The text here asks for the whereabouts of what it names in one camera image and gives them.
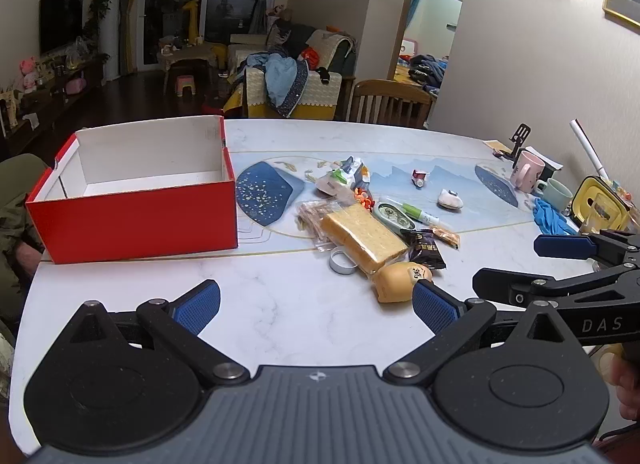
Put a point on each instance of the black television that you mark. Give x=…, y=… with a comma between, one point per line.
x=61, y=24

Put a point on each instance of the dark snack packet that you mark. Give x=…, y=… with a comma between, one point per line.
x=425, y=251

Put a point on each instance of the round metal tin lid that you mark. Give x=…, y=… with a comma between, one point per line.
x=342, y=263

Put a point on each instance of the blue clothing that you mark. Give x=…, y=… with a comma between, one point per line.
x=282, y=76

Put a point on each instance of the white tower air conditioner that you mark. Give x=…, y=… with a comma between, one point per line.
x=111, y=19

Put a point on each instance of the blue printed table mat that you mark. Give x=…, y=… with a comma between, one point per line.
x=265, y=189

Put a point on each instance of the yellow paper packet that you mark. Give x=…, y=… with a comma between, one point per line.
x=497, y=146

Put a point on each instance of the pink stool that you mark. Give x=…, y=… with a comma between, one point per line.
x=185, y=85

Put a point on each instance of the yellow lunch box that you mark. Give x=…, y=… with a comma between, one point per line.
x=605, y=194

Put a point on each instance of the dark television cabinet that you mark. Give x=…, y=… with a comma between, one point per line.
x=50, y=101

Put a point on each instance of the pink plush toy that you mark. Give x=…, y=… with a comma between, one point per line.
x=29, y=74

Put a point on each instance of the sofa with cream cover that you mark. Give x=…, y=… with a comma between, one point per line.
x=320, y=89

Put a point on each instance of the green mug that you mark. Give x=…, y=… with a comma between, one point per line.
x=557, y=194

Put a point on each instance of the black phone stand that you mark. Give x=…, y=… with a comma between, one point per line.
x=520, y=139

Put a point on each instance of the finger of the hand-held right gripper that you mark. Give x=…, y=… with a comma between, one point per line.
x=505, y=286
x=565, y=246

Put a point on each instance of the white and green snack bag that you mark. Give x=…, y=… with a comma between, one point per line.
x=342, y=176

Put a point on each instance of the green and white tube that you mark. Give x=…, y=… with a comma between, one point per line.
x=422, y=215

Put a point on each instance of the wooden chair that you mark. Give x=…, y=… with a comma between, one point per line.
x=390, y=101

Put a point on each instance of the bed with piled clothes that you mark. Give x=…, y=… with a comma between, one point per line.
x=425, y=71

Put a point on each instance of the yellow sponge cake packet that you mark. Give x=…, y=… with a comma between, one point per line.
x=362, y=234

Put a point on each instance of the small orange snack packet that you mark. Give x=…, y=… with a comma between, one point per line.
x=446, y=236

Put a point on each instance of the white rolled tube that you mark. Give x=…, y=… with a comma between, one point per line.
x=590, y=151

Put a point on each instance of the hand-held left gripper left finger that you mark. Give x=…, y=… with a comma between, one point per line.
x=197, y=305

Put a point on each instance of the yellow bun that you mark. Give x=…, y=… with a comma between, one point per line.
x=395, y=281

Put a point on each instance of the small red and white packet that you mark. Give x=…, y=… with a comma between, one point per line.
x=420, y=178

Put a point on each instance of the pink mug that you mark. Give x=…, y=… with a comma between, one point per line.
x=527, y=171

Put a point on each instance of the white and dark carton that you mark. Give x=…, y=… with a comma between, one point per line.
x=549, y=161

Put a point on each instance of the blue cloth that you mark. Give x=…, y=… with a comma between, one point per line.
x=552, y=219

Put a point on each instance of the red cardboard box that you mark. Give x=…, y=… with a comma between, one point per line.
x=135, y=221

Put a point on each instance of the green house plant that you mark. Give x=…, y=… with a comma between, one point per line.
x=97, y=6

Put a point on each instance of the yellow giraffe toy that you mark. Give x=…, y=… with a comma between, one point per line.
x=190, y=19

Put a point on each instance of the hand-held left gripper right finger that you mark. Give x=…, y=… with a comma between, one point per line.
x=434, y=306

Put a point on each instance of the small white toy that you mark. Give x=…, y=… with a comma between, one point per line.
x=450, y=199

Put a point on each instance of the person's right hand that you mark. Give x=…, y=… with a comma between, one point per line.
x=629, y=386

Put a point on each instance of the coffee table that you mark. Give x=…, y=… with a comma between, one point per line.
x=185, y=56

